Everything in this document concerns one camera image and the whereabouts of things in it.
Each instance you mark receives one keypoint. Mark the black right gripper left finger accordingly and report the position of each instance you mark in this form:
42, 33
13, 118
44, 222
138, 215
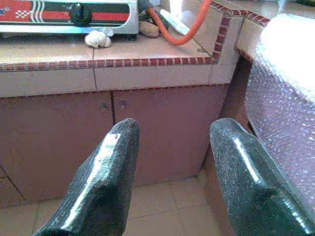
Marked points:
98, 186

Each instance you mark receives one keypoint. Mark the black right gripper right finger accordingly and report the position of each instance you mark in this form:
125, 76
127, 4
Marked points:
251, 191

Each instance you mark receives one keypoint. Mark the brown cabinet door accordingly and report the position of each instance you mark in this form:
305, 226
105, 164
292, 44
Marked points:
49, 142
172, 135

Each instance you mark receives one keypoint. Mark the clear bubble wrap sheet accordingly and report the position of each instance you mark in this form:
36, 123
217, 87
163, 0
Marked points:
283, 110

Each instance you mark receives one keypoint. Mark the white garlic bulb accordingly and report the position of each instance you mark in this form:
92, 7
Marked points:
97, 39

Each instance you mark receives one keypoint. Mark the silver gas stove red stripes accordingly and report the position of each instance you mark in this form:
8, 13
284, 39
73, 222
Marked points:
110, 27

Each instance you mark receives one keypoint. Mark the brown lumpy root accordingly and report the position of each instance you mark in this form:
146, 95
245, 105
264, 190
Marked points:
148, 29

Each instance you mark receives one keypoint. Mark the black stove knob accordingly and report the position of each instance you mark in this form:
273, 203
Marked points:
80, 14

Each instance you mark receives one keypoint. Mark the white flat stick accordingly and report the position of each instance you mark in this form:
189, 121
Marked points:
176, 23

